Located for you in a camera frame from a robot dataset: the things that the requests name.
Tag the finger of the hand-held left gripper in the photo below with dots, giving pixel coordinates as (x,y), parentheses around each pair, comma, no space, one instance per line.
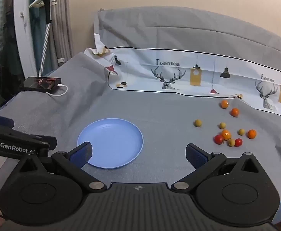
(34,138)
(2,120)

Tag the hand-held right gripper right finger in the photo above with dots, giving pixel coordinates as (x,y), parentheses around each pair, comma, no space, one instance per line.
(196,156)

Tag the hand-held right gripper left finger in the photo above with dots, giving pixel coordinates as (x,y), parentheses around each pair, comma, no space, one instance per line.
(81,155)

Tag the red cherry tomato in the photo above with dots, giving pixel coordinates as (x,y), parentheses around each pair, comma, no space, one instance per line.
(238,142)
(218,139)

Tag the yellow-green tomato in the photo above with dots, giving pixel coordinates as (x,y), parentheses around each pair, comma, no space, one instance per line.
(222,125)
(241,131)
(198,123)
(231,142)

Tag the blue plastic plate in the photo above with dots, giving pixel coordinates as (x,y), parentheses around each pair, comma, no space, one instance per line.
(111,139)

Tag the plastic-wrapped orange mandarin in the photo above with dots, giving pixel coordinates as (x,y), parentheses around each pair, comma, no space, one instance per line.
(226,133)

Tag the orange tomato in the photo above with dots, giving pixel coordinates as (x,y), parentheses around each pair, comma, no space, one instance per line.
(235,112)
(225,104)

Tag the black smartphone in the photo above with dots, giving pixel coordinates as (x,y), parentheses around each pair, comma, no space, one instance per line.
(39,83)

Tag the grey bed sheet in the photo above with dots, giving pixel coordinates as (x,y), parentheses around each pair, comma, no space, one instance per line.
(155,105)

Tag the small white tag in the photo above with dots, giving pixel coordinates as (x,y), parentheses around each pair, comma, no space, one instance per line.
(60,59)

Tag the white deer-printed cloth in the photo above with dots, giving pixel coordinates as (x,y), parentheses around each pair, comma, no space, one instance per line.
(140,77)

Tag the teal curtain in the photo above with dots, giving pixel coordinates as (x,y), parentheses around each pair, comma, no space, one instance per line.
(36,28)

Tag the white frame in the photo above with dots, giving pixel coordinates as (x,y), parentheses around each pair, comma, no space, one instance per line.
(22,41)

